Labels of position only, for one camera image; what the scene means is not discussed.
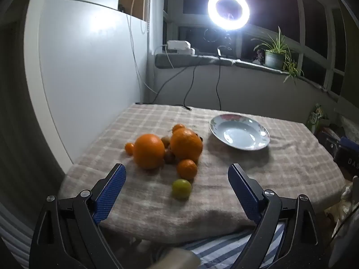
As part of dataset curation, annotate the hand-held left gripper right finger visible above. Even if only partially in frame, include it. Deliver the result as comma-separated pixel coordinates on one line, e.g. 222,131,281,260
228,163,327,269

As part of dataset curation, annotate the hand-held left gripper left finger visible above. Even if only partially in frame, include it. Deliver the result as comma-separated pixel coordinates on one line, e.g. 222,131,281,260
29,163,127,269

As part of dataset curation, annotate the large round orange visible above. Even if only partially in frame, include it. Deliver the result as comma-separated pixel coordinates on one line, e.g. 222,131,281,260
133,134,165,170

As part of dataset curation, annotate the floral white plate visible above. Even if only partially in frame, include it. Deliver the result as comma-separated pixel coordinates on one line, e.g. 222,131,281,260
209,114,270,151

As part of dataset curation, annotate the small mandarin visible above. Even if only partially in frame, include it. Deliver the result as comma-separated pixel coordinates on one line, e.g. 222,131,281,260
176,159,198,181

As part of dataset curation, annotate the green lime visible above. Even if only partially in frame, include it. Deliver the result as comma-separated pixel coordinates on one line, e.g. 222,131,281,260
172,179,192,200

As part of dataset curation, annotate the large knobbed orange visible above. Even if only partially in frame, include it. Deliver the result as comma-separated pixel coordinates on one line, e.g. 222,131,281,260
170,127,203,164

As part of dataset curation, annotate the checkered beige blanket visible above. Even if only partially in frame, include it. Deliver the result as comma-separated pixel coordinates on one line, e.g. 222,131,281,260
57,103,341,243

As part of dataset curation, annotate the blue striped cloth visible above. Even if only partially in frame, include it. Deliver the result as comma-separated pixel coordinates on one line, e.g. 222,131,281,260
151,221,287,269

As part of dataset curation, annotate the green packet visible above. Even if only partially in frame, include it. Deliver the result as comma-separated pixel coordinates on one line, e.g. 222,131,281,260
307,104,328,131

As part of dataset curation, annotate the white board panel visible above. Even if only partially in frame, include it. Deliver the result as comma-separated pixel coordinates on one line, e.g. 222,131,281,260
24,0,152,166

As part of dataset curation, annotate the potted spider plant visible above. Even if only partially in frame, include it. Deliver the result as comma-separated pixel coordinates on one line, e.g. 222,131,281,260
251,26,305,85

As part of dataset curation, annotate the white power strip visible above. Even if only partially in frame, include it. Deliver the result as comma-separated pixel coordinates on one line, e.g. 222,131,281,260
167,41,196,55

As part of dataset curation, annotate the black cable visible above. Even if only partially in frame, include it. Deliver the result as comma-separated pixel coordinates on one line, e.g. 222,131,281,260
215,57,223,109
182,64,197,111
135,67,186,105

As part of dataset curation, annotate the white cable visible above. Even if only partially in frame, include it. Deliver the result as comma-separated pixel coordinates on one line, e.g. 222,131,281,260
125,0,158,96

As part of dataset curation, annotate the ring light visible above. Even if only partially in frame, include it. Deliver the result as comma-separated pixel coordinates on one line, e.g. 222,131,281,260
207,0,251,31

